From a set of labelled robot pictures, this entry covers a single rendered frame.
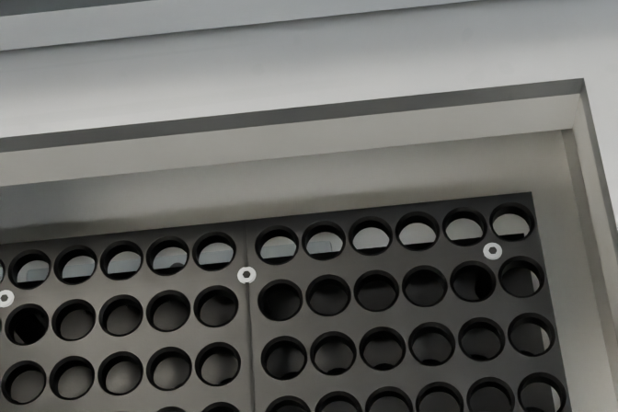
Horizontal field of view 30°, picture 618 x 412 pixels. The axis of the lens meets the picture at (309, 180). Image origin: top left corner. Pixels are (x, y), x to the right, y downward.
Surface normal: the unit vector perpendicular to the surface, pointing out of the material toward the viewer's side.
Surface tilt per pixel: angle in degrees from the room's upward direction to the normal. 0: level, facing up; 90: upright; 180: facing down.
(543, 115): 90
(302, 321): 0
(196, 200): 0
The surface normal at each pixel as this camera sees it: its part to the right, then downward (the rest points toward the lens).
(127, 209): -0.08, -0.48
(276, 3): 0.07, 0.87
